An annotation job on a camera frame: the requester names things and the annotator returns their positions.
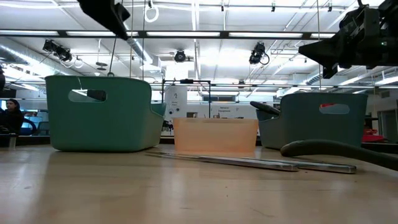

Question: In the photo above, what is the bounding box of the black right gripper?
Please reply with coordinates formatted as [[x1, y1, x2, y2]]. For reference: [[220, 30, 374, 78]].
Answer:
[[298, 29, 383, 79]]

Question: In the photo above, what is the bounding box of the silver table knife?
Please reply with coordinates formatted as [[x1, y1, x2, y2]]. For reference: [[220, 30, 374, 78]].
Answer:
[[145, 151, 299, 172], [242, 157, 358, 174]]

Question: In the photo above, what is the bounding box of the black ceiling spotlight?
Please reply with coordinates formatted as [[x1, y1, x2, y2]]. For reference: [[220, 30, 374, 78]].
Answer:
[[42, 39, 73, 62], [248, 42, 270, 65], [174, 49, 187, 63]]

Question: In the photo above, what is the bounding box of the blue plastic bin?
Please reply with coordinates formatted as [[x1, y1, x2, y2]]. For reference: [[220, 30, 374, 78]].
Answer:
[[256, 92, 369, 150]]

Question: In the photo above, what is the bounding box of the ceiling linear light fixture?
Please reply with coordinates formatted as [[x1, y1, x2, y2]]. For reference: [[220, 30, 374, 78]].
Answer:
[[0, 29, 338, 40]]

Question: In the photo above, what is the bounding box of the red box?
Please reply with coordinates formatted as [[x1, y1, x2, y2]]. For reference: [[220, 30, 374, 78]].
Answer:
[[362, 129, 385, 143]]

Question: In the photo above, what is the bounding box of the green plastic bin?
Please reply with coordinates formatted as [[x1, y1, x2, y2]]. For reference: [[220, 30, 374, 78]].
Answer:
[[45, 75, 167, 152]]

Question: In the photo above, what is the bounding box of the person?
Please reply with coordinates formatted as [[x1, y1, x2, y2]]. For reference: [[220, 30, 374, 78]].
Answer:
[[0, 98, 25, 135]]

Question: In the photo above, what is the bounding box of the orange translucent plastic bin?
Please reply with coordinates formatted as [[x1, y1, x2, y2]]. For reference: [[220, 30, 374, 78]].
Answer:
[[172, 117, 259, 154]]

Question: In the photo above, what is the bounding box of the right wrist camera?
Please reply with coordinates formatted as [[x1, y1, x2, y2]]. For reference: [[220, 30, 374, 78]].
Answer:
[[339, 5, 382, 34]]

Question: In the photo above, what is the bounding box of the black rack frame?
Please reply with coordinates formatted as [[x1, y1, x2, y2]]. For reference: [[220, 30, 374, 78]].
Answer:
[[161, 78, 212, 119]]

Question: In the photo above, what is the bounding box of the black aluminium table frame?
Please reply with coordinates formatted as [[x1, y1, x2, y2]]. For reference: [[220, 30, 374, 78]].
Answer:
[[0, 133, 398, 149]]

